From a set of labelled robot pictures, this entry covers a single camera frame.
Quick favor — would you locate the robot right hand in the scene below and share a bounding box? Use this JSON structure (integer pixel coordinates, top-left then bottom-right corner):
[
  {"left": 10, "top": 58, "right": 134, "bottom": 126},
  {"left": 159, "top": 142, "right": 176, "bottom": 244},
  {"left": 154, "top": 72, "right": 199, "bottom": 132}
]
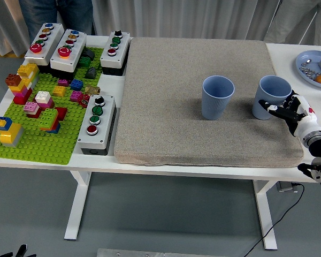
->
[{"left": 258, "top": 90, "right": 321, "bottom": 138}]

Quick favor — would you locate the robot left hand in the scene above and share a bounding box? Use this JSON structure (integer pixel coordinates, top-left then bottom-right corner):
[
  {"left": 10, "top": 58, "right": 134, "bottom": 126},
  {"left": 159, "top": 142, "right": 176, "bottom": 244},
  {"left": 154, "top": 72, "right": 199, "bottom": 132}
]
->
[{"left": 0, "top": 244, "right": 36, "bottom": 257}]

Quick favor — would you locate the blue ribbed cup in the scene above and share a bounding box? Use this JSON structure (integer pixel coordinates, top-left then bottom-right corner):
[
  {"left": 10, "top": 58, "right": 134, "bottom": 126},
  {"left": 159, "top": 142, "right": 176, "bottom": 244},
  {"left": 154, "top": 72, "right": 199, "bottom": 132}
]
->
[
  {"left": 201, "top": 75, "right": 235, "bottom": 121},
  {"left": 251, "top": 75, "right": 293, "bottom": 120}
]

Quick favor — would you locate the blue plate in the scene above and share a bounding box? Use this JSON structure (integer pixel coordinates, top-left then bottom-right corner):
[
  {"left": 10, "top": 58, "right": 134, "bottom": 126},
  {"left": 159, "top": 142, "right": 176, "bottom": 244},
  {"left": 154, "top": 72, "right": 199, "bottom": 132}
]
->
[{"left": 295, "top": 50, "right": 321, "bottom": 90}]

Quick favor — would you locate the grey power adapter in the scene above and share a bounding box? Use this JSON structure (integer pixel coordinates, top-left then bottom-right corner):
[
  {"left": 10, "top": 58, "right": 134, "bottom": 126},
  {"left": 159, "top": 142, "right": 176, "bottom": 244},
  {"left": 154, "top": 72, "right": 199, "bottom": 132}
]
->
[{"left": 277, "top": 181, "right": 297, "bottom": 192}]

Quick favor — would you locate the white table leg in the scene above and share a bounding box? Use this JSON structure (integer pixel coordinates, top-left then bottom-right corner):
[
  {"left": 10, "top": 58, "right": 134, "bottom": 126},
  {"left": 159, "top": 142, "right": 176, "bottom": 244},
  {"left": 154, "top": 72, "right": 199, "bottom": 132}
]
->
[
  {"left": 253, "top": 179, "right": 278, "bottom": 251},
  {"left": 64, "top": 171, "right": 92, "bottom": 240}
]

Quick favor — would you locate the green brick baseplate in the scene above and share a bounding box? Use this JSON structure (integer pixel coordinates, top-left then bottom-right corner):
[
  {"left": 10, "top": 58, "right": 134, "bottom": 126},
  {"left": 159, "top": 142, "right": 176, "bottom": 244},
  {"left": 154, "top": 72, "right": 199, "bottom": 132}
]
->
[{"left": 0, "top": 47, "right": 105, "bottom": 165}]

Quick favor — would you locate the yellow blue grey brick stack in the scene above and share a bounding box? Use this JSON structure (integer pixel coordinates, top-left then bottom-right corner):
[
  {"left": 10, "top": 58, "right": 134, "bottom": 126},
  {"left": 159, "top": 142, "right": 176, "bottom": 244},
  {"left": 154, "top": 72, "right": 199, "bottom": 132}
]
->
[{"left": 0, "top": 116, "right": 25, "bottom": 148}]

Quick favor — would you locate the green-topped red brick stack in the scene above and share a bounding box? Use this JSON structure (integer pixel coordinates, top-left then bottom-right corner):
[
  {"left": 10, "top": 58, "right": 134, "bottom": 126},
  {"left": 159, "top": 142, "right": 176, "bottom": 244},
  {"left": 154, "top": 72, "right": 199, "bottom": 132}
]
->
[{"left": 38, "top": 107, "right": 68, "bottom": 134}]

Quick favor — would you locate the pink-topped red brick stack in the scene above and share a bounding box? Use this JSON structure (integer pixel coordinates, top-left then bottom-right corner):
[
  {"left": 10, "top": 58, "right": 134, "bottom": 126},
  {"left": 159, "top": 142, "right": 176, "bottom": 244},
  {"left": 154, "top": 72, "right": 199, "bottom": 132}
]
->
[{"left": 23, "top": 101, "right": 42, "bottom": 119}]

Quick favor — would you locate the grey-brown fabric mat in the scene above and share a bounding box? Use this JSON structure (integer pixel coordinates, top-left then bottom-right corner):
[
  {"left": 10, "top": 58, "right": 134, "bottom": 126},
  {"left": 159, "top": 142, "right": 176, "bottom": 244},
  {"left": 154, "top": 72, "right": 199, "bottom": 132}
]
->
[{"left": 113, "top": 36, "right": 304, "bottom": 169}]

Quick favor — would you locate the four-button control box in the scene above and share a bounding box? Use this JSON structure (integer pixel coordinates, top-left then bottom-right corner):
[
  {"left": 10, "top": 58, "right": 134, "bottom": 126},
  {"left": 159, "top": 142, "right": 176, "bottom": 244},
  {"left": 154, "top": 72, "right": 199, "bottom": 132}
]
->
[
  {"left": 77, "top": 94, "right": 118, "bottom": 156},
  {"left": 100, "top": 30, "right": 131, "bottom": 77}
]

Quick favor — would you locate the white-topped pink brick stack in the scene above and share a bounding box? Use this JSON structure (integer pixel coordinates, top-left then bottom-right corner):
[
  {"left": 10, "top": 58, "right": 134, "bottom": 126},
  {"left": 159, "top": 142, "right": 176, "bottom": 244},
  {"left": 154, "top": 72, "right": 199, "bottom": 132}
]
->
[{"left": 34, "top": 90, "right": 56, "bottom": 110}]

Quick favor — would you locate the yellow brown red brick tower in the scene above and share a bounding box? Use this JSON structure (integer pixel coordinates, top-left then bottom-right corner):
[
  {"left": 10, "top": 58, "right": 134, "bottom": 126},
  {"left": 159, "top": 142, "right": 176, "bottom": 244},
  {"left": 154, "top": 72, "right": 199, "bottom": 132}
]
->
[{"left": 5, "top": 63, "right": 40, "bottom": 105}]

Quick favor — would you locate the white curtain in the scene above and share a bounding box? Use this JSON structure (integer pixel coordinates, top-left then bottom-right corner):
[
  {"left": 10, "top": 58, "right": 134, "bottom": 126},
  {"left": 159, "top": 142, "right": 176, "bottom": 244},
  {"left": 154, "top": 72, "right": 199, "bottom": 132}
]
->
[{"left": 0, "top": 0, "right": 321, "bottom": 58}]

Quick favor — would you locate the dark green brick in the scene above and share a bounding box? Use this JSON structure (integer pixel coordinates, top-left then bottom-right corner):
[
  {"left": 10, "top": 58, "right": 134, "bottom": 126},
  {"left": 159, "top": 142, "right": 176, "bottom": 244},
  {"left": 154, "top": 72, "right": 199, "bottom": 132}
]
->
[{"left": 78, "top": 56, "right": 92, "bottom": 68}]

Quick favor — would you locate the five-button control box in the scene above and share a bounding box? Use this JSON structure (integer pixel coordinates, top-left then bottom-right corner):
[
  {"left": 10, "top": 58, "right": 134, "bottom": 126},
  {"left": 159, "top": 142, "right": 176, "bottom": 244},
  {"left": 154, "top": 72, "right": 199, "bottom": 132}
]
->
[
  {"left": 24, "top": 22, "right": 64, "bottom": 71},
  {"left": 50, "top": 28, "right": 87, "bottom": 80}
]

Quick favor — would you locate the person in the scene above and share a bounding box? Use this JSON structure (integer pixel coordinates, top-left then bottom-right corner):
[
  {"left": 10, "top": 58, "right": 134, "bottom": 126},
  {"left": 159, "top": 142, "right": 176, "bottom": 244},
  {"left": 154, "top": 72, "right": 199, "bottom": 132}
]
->
[{"left": 18, "top": 0, "right": 94, "bottom": 45}]

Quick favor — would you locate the black power cable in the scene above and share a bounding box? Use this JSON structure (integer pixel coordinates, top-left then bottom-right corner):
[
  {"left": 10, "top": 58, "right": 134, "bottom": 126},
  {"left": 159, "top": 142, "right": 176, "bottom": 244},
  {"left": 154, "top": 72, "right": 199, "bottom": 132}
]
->
[{"left": 244, "top": 182, "right": 305, "bottom": 257}]

